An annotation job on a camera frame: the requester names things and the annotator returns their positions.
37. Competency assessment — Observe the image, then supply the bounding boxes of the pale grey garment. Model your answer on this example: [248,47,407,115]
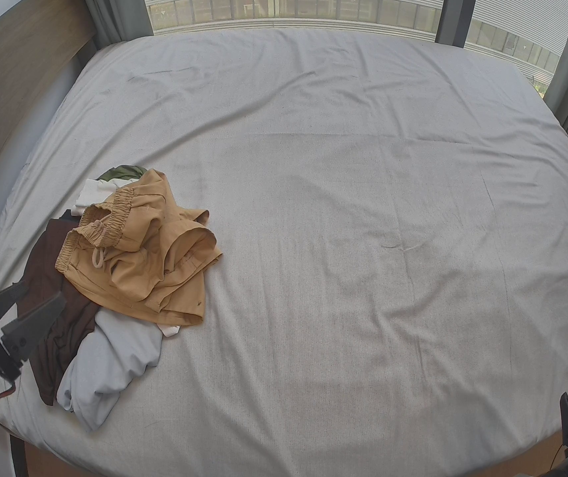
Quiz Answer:
[57,310,164,432]

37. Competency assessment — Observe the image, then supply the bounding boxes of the brown garment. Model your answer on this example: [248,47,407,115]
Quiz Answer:
[17,218,98,406]

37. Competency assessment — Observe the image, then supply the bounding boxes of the tan shorts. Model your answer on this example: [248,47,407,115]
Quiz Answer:
[54,168,224,327]

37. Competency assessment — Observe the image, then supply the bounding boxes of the green garment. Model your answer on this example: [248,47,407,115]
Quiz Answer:
[97,165,148,184]

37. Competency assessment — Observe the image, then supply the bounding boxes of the window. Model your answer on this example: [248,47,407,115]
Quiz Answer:
[135,0,568,85]

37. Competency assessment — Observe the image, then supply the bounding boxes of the white garment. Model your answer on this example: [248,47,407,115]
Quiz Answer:
[75,178,181,338]

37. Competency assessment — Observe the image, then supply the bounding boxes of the bed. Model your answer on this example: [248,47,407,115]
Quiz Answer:
[0,0,568,477]

